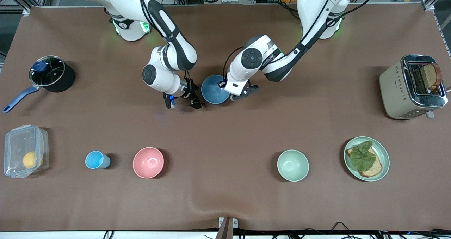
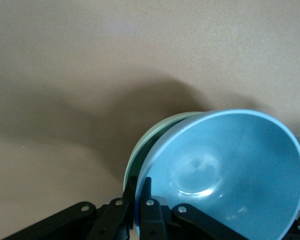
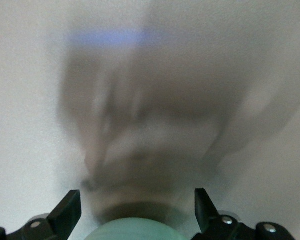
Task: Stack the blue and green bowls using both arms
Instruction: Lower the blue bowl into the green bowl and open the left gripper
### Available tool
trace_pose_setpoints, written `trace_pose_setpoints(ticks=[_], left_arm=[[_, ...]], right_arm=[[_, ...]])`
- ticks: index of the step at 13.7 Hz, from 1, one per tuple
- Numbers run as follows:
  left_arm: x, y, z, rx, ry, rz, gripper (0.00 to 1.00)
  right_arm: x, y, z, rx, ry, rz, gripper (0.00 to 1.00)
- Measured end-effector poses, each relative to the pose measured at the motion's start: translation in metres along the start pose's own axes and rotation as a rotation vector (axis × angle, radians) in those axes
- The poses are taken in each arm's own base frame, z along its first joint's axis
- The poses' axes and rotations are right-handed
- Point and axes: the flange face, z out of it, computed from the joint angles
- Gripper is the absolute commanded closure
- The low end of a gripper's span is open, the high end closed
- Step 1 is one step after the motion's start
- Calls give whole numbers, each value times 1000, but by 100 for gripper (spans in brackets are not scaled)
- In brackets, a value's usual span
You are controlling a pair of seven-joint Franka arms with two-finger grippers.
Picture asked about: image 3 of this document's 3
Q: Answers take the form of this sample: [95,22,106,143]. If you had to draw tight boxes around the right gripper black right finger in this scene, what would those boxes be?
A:
[191,187,297,240]

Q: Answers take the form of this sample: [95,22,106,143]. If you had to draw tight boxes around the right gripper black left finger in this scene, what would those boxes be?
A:
[0,189,83,240]

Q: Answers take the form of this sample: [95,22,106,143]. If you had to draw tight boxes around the light green bowl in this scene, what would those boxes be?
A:
[84,216,190,240]

